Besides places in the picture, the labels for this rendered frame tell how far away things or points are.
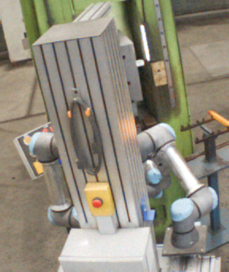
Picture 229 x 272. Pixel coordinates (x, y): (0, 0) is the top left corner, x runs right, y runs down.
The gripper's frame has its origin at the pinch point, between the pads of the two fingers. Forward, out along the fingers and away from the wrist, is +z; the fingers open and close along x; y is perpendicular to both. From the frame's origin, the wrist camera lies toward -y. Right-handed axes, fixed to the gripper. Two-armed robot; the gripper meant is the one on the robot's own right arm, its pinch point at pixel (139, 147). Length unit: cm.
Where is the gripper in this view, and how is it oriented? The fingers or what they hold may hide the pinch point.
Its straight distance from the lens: 296.0
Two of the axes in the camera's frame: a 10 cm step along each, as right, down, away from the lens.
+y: 1.8, 8.9, 4.2
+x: 9.6, -2.5, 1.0
